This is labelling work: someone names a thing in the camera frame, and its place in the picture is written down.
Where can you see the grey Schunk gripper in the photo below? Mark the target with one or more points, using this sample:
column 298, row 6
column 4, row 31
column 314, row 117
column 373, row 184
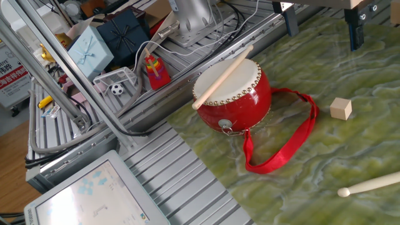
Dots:
column 312, row 3

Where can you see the wooden drumstick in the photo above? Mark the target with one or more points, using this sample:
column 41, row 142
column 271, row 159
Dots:
column 368, row 185
column 222, row 78

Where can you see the red drum with white head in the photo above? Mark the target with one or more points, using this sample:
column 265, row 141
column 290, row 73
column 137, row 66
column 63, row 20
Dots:
column 247, row 106

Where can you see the small wooden cube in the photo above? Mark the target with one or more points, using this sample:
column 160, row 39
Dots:
column 340, row 109

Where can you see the red box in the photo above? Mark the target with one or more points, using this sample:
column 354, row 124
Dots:
column 156, row 29

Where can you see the brown cardboard sheet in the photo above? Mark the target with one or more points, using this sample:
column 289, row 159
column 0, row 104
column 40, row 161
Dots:
column 156, row 11

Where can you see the dark maroon box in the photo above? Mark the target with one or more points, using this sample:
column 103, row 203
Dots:
column 139, row 12

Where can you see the navy gift box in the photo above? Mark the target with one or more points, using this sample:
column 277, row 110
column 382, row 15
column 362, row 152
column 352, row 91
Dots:
column 125, row 34

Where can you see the white mini soccer goal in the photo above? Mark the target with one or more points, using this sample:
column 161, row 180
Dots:
column 125, row 73

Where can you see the small soccer ball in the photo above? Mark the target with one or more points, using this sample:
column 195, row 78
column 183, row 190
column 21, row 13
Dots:
column 117, row 89

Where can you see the brown box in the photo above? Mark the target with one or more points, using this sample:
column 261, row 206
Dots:
column 92, row 7

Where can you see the light blue gift box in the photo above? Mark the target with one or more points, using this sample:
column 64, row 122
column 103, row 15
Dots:
column 90, row 53

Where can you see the white round device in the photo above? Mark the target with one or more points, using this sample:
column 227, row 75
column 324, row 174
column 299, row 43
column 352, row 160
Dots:
column 72, row 8

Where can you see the pink plastic piece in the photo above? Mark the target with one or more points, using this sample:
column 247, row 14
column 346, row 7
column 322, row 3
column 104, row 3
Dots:
column 78, row 98

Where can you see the gold figurine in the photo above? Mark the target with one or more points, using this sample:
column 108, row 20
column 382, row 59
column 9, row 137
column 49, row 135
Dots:
column 47, row 55

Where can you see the white teach pendant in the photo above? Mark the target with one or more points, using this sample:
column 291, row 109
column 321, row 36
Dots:
column 93, row 193

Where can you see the small white blue packet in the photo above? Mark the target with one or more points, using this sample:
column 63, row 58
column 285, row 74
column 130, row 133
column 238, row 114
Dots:
column 51, row 112

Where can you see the white red sign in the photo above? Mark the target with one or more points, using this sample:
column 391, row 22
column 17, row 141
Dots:
column 12, row 81

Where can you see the silver metal pedestal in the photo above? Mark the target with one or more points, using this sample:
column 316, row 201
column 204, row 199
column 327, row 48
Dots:
column 193, row 15

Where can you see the slim aluminium frame post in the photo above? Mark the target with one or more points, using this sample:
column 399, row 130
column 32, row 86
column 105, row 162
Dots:
column 73, row 75

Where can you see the thick aluminium frame post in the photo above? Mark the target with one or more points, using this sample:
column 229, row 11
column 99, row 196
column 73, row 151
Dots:
column 37, row 72

